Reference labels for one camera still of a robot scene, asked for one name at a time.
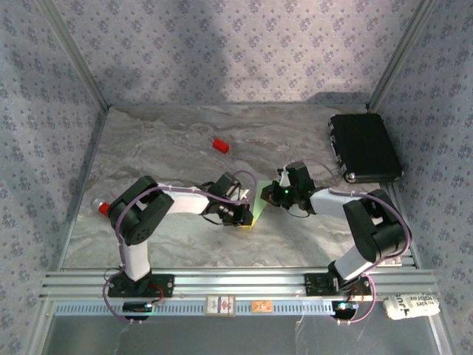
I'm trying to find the light green paper sheet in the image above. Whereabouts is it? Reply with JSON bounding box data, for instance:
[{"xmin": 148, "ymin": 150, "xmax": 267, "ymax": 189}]
[{"xmin": 247, "ymin": 179, "xmax": 273, "ymax": 231}]

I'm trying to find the grey metal sheet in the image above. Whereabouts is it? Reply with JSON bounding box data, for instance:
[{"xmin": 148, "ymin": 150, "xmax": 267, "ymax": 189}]
[{"xmin": 40, "ymin": 314, "xmax": 454, "ymax": 355}]

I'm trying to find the black case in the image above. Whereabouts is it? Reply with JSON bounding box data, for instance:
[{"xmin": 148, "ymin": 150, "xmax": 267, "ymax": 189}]
[{"xmin": 327, "ymin": 113, "xmax": 404, "ymax": 185}]

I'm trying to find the black controller board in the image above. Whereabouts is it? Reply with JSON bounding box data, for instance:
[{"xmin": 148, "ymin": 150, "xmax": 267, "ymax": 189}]
[
  {"xmin": 331, "ymin": 300, "xmax": 360, "ymax": 320},
  {"xmin": 122, "ymin": 301, "xmax": 154, "ymax": 321}
]

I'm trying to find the white printed tape roll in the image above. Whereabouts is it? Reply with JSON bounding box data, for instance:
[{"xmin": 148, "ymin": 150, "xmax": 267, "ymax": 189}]
[{"xmin": 382, "ymin": 294, "xmax": 443, "ymax": 321}]

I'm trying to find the aluminium mounting rail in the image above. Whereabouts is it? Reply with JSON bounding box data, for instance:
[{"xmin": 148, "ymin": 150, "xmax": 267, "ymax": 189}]
[{"xmin": 38, "ymin": 268, "xmax": 439, "ymax": 301}]

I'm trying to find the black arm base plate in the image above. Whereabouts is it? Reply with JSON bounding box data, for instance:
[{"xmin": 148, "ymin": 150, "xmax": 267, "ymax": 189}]
[
  {"xmin": 304, "ymin": 272, "xmax": 372, "ymax": 297},
  {"xmin": 107, "ymin": 273, "xmax": 175, "ymax": 299}
]

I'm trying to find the slotted grey cable duct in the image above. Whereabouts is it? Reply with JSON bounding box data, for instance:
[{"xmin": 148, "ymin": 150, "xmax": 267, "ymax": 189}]
[{"xmin": 53, "ymin": 299, "xmax": 389, "ymax": 318}]

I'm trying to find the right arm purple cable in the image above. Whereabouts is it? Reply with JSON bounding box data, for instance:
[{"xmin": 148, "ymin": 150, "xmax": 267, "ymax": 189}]
[{"xmin": 286, "ymin": 158, "xmax": 414, "ymax": 326}]

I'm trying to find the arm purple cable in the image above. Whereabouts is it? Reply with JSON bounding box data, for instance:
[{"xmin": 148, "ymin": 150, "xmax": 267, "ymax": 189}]
[
  {"xmin": 286, "ymin": 158, "xmax": 414, "ymax": 326},
  {"xmin": 101, "ymin": 169, "xmax": 258, "ymax": 326}
]

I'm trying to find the aluminium corner post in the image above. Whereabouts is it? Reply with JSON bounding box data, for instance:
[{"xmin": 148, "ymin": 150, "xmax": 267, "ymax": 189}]
[
  {"xmin": 367, "ymin": 0, "xmax": 441, "ymax": 112},
  {"xmin": 36, "ymin": 0, "xmax": 112, "ymax": 112}
]

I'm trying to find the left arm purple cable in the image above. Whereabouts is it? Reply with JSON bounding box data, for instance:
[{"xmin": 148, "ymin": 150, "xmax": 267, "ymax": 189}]
[{"xmin": 101, "ymin": 169, "xmax": 258, "ymax": 326}]

